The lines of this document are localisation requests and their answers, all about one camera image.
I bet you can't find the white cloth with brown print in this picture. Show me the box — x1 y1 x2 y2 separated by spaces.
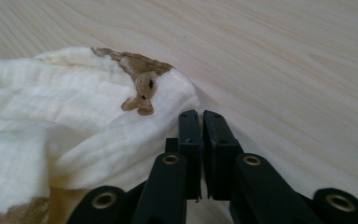
0 46 201 224

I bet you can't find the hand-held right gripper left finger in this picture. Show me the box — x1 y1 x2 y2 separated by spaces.
165 109 203 201

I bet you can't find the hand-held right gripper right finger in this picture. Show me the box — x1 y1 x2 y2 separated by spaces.
202 109 245 201

